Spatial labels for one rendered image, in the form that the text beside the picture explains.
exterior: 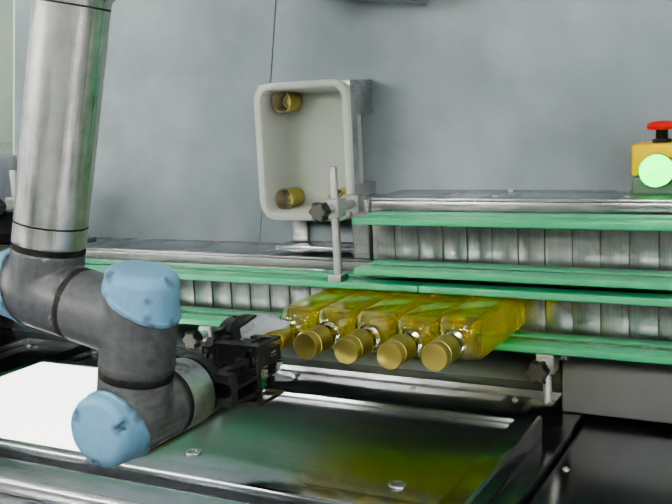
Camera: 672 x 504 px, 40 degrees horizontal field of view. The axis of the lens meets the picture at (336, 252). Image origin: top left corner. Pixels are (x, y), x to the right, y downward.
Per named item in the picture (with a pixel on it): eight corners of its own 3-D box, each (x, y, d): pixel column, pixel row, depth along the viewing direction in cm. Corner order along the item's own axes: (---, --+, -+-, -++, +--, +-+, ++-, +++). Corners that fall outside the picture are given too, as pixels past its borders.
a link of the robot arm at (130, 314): (58, 259, 90) (52, 365, 93) (150, 286, 85) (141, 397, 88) (112, 246, 97) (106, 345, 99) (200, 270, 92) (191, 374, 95)
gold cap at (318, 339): (308, 348, 122) (292, 357, 119) (309, 322, 122) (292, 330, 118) (332, 353, 121) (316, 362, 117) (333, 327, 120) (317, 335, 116)
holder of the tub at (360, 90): (290, 242, 164) (267, 249, 157) (281, 84, 160) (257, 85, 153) (378, 245, 156) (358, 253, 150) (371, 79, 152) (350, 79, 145)
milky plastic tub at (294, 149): (286, 213, 163) (260, 219, 155) (279, 83, 159) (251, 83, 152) (376, 214, 155) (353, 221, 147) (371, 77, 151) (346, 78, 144)
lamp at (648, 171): (640, 186, 128) (636, 188, 125) (640, 153, 127) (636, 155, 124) (675, 186, 126) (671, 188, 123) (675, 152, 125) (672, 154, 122)
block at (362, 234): (369, 251, 150) (349, 259, 144) (366, 193, 148) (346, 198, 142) (389, 252, 148) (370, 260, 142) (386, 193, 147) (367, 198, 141)
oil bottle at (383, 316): (414, 319, 141) (351, 356, 122) (412, 283, 140) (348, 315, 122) (449, 321, 138) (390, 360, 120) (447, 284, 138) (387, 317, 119)
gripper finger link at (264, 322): (309, 321, 119) (273, 355, 112) (269, 319, 122) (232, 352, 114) (305, 299, 118) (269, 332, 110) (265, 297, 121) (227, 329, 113)
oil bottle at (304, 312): (346, 314, 146) (275, 349, 128) (344, 279, 146) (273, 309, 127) (378, 316, 144) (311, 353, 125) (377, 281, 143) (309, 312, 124)
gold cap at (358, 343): (349, 354, 120) (333, 363, 116) (347, 327, 119) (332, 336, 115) (374, 356, 118) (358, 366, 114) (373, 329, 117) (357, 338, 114)
